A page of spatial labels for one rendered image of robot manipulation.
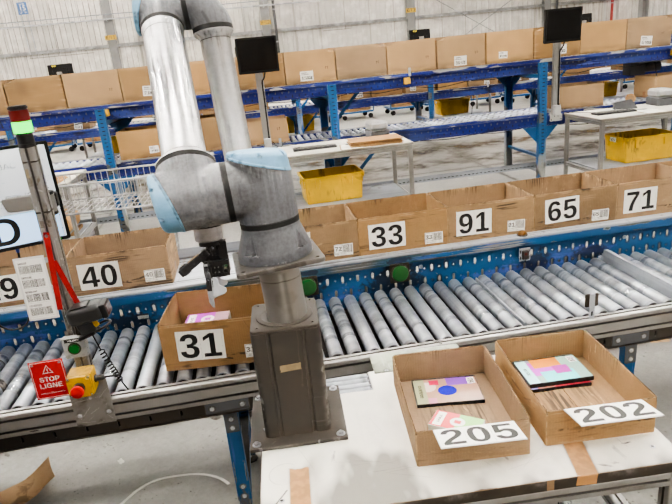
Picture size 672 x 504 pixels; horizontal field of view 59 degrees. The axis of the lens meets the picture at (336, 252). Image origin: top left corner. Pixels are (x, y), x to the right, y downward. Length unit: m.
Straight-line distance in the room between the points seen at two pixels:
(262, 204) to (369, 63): 5.66
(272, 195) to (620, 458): 1.03
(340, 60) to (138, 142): 2.38
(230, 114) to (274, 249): 0.50
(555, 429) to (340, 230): 1.25
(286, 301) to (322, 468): 0.42
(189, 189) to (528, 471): 1.03
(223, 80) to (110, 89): 5.25
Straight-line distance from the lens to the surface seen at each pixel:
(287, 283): 1.50
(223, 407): 2.07
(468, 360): 1.86
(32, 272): 1.93
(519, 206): 2.69
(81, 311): 1.88
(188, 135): 1.53
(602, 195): 2.87
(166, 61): 1.67
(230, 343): 2.04
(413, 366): 1.83
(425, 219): 2.54
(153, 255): 2.48
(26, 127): 1.84
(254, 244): 1.45
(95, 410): 2.09
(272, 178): 1.42
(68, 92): 7.09
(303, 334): 1.53
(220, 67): 1.79
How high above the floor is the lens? 1.73
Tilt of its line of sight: 19 degrees down
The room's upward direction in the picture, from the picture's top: 6 degrees counter-clockwise
